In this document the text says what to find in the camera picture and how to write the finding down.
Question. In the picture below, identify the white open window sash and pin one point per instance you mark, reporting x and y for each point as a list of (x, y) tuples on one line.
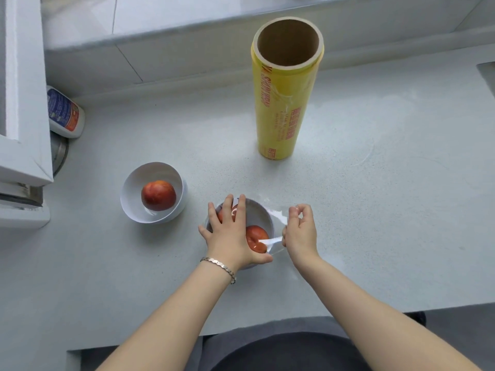
[(31, 92)]

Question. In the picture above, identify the steel sink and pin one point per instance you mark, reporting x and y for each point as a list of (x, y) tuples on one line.
[(488, 75)]

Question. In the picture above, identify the person's left hand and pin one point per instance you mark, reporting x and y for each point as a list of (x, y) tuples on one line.
[(228, 243)]

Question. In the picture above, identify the grey shirt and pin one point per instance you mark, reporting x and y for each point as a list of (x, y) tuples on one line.
[(278, 343)]

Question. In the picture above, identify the black speckled bag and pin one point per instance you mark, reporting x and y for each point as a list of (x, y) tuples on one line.
[(417, 318)]

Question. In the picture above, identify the white bottle blue orange label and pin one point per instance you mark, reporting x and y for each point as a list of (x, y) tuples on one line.
[(65, 112)]

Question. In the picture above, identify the yellow plastic wrap roll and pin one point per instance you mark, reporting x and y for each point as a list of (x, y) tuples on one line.
[(282, 119)]

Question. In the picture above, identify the person's right forearm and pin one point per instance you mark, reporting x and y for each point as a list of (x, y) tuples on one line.
[(379, 324)]

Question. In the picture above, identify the white bowl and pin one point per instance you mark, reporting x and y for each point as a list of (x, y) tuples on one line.
[(131, 193), (257, 214)]

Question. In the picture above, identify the person's left forearm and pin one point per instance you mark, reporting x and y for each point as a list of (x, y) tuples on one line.
[(166, 328)]

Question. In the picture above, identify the white appliance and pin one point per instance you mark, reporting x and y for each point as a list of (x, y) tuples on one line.
[(23, 216)]

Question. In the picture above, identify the person's right hand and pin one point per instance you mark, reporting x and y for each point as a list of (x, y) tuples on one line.
[(301, 235)]

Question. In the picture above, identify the clear cling film sheet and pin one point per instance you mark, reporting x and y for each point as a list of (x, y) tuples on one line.
[(279, 216)]

